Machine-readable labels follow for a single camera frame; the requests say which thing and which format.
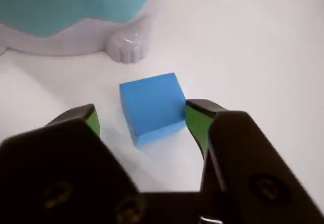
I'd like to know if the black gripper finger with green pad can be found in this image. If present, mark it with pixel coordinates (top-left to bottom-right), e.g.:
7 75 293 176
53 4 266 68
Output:
0 103 148 224
185 98 324 224

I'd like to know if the blue cube block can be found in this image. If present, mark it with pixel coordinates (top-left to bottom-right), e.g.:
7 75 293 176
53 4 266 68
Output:
119 72 187 148

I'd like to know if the teal frog-shaped bin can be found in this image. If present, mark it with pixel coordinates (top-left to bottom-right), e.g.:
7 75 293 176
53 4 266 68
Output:
0 0 168 64

